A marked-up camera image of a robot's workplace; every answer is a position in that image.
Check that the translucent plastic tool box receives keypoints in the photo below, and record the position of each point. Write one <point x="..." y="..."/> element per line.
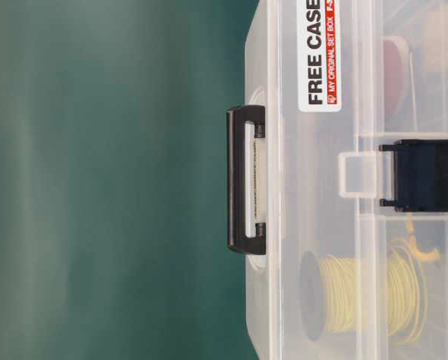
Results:
<point x="317" y="178"/>

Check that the black box latch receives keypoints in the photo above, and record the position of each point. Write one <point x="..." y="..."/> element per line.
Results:
<point x="420" y="175"/>

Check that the white FREE CASE label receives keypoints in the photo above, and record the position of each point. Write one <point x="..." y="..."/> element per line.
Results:
<point x="318" y="31"/>

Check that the black carry handle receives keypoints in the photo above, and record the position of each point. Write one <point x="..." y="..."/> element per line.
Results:
<point x="237" y="119"/>

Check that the yellow wire spool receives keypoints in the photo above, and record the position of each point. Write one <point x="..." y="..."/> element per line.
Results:
<point x="331" y="294"/>

